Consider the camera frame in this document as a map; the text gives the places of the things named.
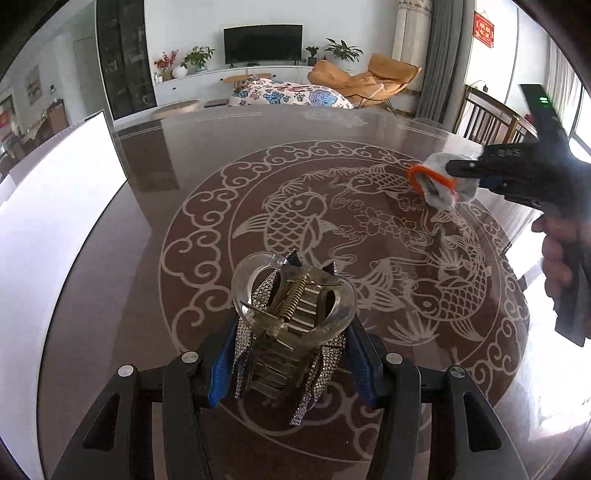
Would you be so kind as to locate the green plant beside vase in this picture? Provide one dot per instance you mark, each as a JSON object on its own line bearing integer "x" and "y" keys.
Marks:
{"x": 196, "y": 59}

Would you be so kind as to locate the wooden railing chair back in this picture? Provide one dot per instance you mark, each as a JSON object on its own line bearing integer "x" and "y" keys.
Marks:
{"x": 486, "y": 121}

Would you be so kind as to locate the rhinestone hair claw clip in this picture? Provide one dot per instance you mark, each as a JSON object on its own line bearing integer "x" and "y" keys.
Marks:
{"x": 292, "y": 319}

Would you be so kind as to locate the red flower vase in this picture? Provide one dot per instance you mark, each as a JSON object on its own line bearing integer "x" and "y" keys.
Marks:
{"x": 165, "y": 63}

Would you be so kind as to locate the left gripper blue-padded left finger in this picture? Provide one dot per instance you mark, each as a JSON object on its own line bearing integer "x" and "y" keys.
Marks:
{"x": 222, "y": 342}

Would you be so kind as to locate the grey curtain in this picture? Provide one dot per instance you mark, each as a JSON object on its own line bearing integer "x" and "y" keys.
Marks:
{"x": 447, "y": 61}

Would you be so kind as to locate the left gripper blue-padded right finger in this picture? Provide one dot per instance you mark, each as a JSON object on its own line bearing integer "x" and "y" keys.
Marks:
{"x": 364, "y": 353}

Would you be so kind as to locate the white tv console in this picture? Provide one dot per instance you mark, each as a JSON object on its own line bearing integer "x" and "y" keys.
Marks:
{"x": 218, "y": 84}

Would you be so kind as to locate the floral sofa blanket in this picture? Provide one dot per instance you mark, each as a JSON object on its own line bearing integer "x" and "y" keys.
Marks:
{"x": 262, "y": 91}

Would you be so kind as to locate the orange lounge chair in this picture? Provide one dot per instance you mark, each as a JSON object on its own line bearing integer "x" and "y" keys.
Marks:
{"x": 384, "y": 78}

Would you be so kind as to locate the red wall sign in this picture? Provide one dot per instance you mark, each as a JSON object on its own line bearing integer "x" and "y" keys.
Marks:
{"x": 483, "y": 30}

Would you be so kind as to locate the dark display cabinet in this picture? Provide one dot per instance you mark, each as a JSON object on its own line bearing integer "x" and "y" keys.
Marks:
{"x": 123, "y": 56}

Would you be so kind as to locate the white knitted cloth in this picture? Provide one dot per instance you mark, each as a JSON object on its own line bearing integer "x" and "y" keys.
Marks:
{"x": 439, "y": 189}

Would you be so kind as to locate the green potted plant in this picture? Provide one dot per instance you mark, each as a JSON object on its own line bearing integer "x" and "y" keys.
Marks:
{"x": 343, "y": 51}

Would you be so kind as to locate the black television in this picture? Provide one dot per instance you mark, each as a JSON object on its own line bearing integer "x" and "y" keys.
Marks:
{"x": 262, "y": 43}

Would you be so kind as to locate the right hand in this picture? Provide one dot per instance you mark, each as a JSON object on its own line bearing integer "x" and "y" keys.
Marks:
{"x": 560, "y": 233}

